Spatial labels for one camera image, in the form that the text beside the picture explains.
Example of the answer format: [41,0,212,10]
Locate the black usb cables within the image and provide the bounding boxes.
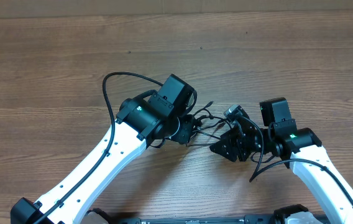
[185,100,236,147]

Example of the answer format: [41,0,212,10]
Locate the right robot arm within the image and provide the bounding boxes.
[209,98,353,223]

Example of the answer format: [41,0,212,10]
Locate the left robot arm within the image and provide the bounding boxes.
[10,74,197,224]

